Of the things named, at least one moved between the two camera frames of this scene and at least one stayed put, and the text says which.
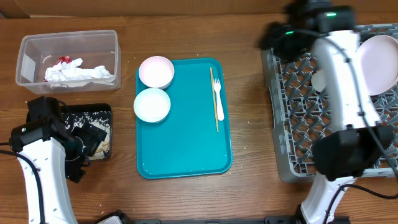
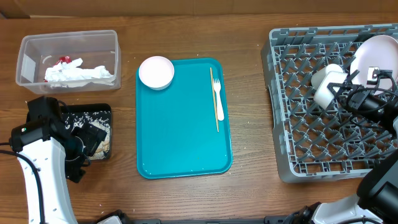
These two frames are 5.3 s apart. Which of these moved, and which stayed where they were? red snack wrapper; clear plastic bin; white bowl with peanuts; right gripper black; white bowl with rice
Moved: right gripper black; white bowl with rice
Stayed: clear plastic bin; white bowl with peanuts; red snack wrapper
